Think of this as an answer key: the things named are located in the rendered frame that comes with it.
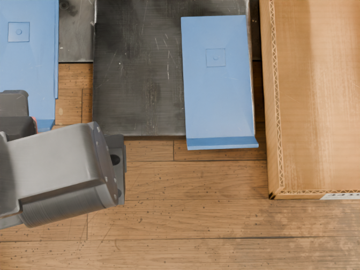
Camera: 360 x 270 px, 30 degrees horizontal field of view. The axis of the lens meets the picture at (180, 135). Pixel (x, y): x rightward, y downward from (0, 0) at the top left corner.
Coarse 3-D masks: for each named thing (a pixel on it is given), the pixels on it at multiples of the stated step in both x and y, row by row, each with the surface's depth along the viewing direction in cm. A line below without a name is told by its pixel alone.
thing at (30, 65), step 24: (0, 0) 65; (24, 0) 65; (48, 0) 65; (0, 24) 64; (48, 24) 64; (0, 48) 64; (24, 48) 64; (48, 48) 64; (0, 72) 63; (24, 72) 63; (48, 72) 63; (48, 96) 63; (48, 120) 62
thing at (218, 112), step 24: (192, 24) 72; (216, 24) 72; (240, 24) 72; (192, 48) 72; (216, 48) 72; (240, 48) 72; (192, 72) 71; (216, 72) 71; (240, 72) 71; (192, 96) 70; (216, 96) 70; (240, 96) 70; (192, 120) 69; (216, 120) 69; (240, 120) 70; (192, 144) 67; (216, 144) 66; (240, 144) 66
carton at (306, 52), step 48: (288, 0) 75; (336, 0) 75; (288, 48) 74; (336, 48) 74; (288, 96) 72; (336, 96) 72; (288, 144) 71; (336, 144) 71; (288, 192) 67; (336, 192) 67
